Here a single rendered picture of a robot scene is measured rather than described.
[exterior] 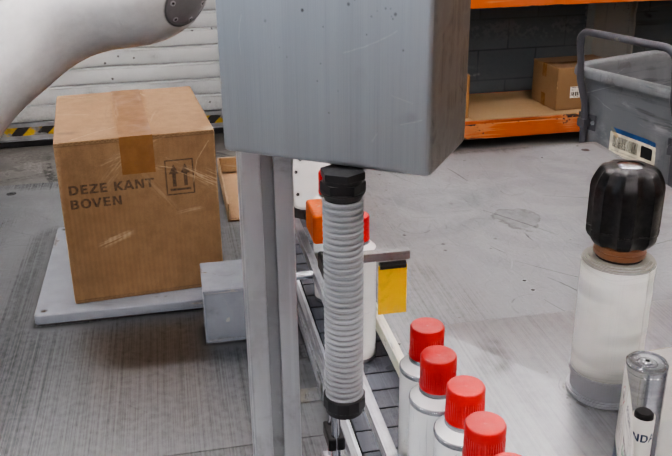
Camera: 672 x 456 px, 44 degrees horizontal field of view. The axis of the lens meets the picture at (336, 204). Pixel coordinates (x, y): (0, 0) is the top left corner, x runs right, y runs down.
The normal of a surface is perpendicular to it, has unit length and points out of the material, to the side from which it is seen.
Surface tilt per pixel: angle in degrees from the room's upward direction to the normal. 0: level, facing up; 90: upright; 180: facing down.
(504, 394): 0
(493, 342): 0
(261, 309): 90
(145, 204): 90
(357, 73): 90
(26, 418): 0
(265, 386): 90
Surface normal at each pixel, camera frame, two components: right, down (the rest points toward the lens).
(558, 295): -0.01, -0.93
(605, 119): -0.86, 0.25
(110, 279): 0.28, 0.35
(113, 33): 0.01, 0.92
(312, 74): -0.40, 0.34
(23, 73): 0.49, 0.55
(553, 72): -0.97, 0.10
